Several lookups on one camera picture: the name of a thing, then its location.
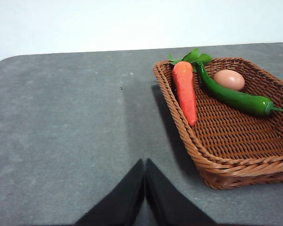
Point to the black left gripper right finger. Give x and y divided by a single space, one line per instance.
167 200

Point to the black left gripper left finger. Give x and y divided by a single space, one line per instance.
122 200

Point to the brown wicker basket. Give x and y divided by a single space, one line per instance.
231 141

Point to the orange carrot with green leaves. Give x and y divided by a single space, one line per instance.
185 91

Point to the green chili pepper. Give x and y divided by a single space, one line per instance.
228 96

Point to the brown egg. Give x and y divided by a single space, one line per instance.
229 79

